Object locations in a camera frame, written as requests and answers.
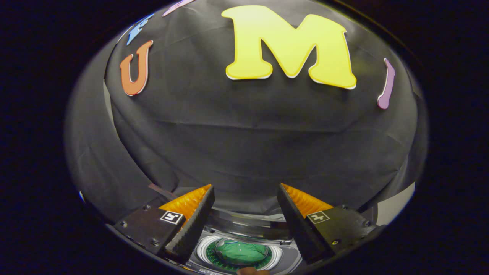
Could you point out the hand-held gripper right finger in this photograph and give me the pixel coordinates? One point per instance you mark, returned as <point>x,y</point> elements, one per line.
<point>296,225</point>

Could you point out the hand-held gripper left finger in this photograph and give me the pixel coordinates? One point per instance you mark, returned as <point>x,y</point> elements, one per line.
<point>193,229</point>

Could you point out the grey washing machine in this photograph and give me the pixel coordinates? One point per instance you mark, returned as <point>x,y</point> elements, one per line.
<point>284,254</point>

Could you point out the green polo shirt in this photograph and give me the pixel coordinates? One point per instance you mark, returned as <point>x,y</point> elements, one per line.
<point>242,251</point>

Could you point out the black backdrop cloth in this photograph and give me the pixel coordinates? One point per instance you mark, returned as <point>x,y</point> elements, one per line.
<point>248,152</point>

